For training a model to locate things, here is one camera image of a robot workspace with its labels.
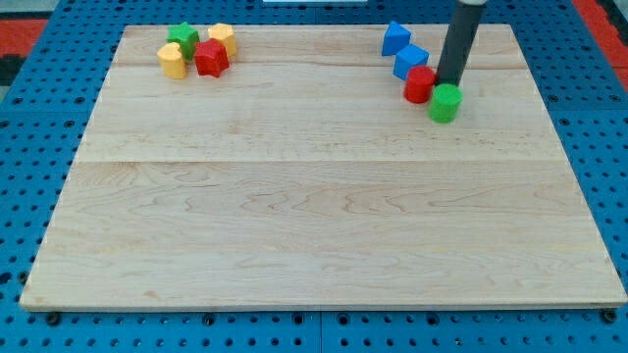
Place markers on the green cylinder block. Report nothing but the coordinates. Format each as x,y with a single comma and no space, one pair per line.
445,101

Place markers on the light wooden board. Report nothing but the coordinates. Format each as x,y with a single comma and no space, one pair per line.
301,179

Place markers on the red cylinder block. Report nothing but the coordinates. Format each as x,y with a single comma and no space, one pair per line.
419,84

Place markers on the blue cube block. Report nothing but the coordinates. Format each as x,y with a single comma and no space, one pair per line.
407,58

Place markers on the red star block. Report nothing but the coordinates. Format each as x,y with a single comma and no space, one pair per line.
210,58

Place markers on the blue triangle block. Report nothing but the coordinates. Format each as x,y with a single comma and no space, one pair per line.
396,37

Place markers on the yellow hexagon block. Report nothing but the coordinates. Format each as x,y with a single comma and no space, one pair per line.
225,34

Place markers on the yellow heart block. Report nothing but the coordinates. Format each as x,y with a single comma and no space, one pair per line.
172,62

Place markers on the green star block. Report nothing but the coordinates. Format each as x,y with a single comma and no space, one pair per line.
187,36

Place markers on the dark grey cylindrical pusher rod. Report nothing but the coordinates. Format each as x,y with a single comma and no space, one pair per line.
459,38

